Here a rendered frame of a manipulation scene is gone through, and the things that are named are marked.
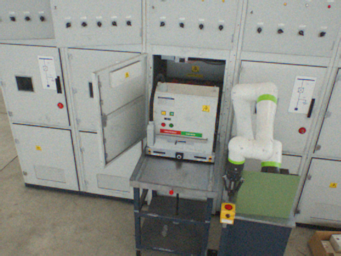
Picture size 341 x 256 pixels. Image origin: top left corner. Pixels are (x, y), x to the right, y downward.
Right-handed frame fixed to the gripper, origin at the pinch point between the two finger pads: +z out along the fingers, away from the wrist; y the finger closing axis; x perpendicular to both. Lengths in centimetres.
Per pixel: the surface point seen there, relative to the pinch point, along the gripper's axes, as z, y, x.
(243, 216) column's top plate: 24.2, -11.2, -9.6
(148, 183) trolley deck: 14, 55, -19
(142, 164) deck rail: 14, 65, -39
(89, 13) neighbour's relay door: -89, 109, -68
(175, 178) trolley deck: 14.5, 37.3, -28.4
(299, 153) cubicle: 18, -61, -87
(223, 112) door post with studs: -14, 8, -87
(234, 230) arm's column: 38.0, -7.5, -9.6
